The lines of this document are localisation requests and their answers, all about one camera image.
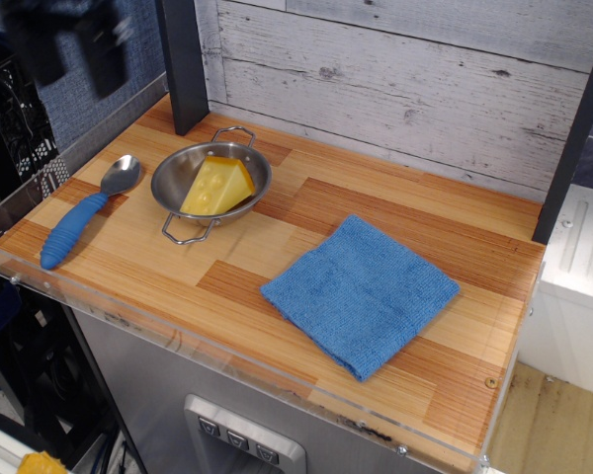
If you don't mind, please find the silver dispenser button panel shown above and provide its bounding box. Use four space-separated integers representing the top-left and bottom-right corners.
184 394 307 473

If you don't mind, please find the blue knitted cloth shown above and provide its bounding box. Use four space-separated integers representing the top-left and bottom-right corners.
260 215 460 382

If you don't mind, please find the yellow toy cheese wedge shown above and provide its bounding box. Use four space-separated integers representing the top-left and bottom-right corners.
180 156 256 215

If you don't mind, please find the spoon with blue handle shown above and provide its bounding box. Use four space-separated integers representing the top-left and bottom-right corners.
40 155 141 270

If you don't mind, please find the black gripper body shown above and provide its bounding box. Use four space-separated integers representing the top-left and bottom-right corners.
0 1 132 40

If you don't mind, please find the dark right shelf post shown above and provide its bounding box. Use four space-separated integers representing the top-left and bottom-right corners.
532 68 593 245

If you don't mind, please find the black plastic crate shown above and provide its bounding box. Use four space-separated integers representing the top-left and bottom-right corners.
0 32 69 201

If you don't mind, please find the clear acrylic table guard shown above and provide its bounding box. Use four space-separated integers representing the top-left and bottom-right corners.
0 99 544 473

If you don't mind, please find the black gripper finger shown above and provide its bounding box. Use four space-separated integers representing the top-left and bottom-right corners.
78 24 127 97
7 19 65 84

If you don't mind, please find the small steel two-handled pot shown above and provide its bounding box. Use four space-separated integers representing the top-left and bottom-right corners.
151 125 272 245

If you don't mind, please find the white appliance top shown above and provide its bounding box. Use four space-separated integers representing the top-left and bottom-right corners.
542 185 593 297

